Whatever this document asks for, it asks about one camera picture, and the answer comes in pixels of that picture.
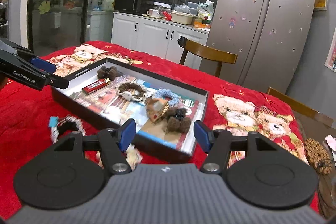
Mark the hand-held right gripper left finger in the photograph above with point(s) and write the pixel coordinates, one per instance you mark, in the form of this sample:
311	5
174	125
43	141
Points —
127	134

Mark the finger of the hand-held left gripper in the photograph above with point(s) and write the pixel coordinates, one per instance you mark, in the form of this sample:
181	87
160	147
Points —
43	64
59	83

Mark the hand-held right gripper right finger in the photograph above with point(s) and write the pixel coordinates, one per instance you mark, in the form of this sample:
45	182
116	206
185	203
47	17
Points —
203	136

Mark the cream crochet scrunchie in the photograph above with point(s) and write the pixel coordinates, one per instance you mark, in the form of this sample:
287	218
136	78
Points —
132	158

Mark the brown pom-pom hair clip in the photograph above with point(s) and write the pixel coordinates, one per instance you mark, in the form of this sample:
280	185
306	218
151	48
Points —
113	73
181	125

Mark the red lighter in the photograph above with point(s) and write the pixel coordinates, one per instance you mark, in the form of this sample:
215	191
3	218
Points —
93	87

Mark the brown paper packet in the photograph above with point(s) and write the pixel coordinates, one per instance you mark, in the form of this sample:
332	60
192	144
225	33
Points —
155	108

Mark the black shallow box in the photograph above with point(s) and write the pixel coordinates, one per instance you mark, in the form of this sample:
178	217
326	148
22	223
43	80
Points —
86	109

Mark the brown and white crochet scrunchie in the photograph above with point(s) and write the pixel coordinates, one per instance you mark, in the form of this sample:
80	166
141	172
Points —
126	87

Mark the black and white scrunchie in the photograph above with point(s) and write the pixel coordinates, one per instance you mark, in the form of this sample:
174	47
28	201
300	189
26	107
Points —
65	130

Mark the blue crochet scrunchie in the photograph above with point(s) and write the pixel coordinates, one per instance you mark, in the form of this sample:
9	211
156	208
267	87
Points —
164	92

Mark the colourful printed booklet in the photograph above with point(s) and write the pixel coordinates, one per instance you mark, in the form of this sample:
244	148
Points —
118	106

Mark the red printed blanket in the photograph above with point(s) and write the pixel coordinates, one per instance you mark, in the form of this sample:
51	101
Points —
34	108

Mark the glass door with stickers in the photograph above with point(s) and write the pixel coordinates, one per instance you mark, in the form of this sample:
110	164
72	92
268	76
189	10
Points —
78	29

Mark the wooden chair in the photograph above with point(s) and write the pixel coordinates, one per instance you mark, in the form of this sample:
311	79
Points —
302	108
210	52

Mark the black microwave oven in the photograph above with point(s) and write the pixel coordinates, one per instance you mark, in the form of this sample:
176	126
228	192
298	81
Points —
126	3

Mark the white kitchen cabinet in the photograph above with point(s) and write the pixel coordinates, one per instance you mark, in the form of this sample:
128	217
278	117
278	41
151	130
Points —
152	32

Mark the orange box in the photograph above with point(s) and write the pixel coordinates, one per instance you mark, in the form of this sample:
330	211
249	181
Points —
200	24

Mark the wooden bead trivet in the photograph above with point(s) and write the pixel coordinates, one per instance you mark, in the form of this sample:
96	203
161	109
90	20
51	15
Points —
315	153

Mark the silver refrigerator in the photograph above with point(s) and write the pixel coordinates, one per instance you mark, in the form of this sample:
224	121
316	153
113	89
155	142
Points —
249	29

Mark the white cup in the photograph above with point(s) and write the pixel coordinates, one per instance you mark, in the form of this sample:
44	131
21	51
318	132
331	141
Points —
154	13

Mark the beige plastic basin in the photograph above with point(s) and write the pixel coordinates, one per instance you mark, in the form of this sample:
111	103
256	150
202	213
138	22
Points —
181	18

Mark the green and white plastic bag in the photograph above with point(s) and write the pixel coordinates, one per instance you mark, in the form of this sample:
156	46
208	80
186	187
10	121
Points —
204	10

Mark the red packet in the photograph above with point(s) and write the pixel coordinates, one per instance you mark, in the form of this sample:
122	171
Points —
166	14

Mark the pink and white packet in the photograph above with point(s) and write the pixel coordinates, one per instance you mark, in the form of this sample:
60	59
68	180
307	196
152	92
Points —
331	141

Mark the grey plastic bag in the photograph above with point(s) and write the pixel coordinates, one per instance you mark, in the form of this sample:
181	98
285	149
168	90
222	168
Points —
182	8

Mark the white wall shelf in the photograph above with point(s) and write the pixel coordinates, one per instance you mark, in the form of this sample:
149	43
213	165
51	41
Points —
326	56

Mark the yellow wall sign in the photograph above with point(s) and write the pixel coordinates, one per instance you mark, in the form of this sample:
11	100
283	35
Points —
320	1

